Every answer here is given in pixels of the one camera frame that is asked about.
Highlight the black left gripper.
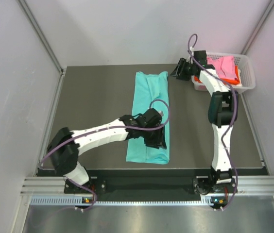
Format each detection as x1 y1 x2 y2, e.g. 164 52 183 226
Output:
141 123 166 149

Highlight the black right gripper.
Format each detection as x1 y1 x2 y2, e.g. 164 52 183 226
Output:
169 58 196 82

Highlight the teal t shirt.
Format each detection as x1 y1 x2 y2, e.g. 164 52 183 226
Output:
126 71 170 165

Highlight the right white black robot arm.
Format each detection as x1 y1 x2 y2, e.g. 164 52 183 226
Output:
171 50 239 192

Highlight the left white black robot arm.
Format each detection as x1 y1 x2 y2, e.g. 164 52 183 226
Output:
47 108 167 193

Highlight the pink t shirt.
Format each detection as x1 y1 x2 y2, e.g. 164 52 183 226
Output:
207 56 235 78

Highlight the orange t shirt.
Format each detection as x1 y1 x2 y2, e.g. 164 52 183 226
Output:
192 65 238 85

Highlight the white t shirt in basket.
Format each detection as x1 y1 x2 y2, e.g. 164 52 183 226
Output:
234 67 242 87

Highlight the white perforated plastic basket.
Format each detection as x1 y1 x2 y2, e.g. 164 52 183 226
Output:
191 51 257 95

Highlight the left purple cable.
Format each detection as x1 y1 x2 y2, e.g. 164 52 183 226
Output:
39 99 171 212

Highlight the purple cable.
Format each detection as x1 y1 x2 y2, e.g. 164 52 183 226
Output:
39 99 171 212
187 33 239 212

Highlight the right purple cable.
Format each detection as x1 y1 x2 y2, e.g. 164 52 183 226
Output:
187 33 239 212

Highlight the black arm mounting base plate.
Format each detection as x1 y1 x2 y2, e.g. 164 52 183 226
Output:
65 168 237 195

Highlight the aluminium frame rail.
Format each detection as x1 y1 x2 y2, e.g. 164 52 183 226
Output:
20 176 274 196

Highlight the grey slotted cable duct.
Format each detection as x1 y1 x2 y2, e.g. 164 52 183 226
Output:
30 196 224 206

